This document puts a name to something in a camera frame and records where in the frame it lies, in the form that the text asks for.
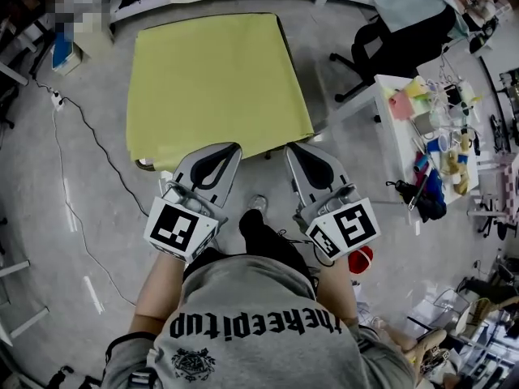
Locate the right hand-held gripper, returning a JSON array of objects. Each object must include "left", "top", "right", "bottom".
[{"left": 283, "top": 140, "right": 383, "bottom": 264}]

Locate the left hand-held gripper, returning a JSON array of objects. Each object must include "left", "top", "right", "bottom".
[{"left": 143, "top": 141, "right": 245, "bottom": 265}]

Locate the yellow-green tablecloth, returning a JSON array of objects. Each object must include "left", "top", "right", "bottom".
[{"left": 125, "top": 12, "right": 315, "bottom": 165}]

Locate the person's left forearm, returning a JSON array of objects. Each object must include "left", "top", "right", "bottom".
[{"left": 128, "top": 252, "right": 196, "bottom": 338}]

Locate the person's right forearm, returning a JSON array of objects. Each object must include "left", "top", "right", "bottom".
[{"left": 316, "top": 255, "right": 362, "bottom": 328}]

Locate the person's grey shoe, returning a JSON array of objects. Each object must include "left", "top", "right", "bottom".
[{"left": 246, "top": 194, "right": 268, "bottom": 213}]

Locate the dark-rimmed table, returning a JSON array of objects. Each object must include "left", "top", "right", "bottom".
[{"left": 133, "top": 11, "right": 318, "bottom": 173}]

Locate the white side table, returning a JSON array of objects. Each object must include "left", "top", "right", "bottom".
[{"left": 373, "top": 73, "right": 483, "bottom": 227}]

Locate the person's black trouser leg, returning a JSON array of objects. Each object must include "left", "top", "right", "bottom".
[{"left": 238, "top": 208, "right": 314, "bottom": 289}]

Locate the red round container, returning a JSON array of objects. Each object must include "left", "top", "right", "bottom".
[{"left": 347, "top": 245, "right": 375, "bottom": 276}]

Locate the black bag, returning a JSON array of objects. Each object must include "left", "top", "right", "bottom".
[{"left": 385, "top": 179, "right": 448, "bottom": 224}]

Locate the grey cup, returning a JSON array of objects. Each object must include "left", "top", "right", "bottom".
[{"left": 412, "top": 111, "right": 435, "bottom": 136}]

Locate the yellow cup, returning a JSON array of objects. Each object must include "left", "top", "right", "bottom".
[{"left": 404, "top": 75, "right": 430, "bottom": 99}]

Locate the black office chair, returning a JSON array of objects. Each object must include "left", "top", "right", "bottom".
[{"left": 328, "top": 4, "right": 458, "bottom": 103}]

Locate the person's grey printed sweatshirt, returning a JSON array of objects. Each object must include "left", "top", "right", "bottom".
[{"left": 101, "top": 253, "right": 417, "bottom": 389}]

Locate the blue and white box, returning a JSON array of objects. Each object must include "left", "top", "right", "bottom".
[{"left": 49, "top": 32, "right": 84, "bottom": 75}]

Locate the pink chequered cloth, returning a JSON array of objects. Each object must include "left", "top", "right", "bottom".
[{"left": 499, "top": 154, "right": 519, "bottom": 215}]

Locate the black floor cable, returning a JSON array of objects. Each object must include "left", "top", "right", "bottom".
[{"left": 30, "top": 77, "right": 152, "bottom": 218}]

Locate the white metal table frame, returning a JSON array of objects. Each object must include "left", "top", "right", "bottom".
[{"left": 0, "top": 257, "right": 50, "bottom": 348}]

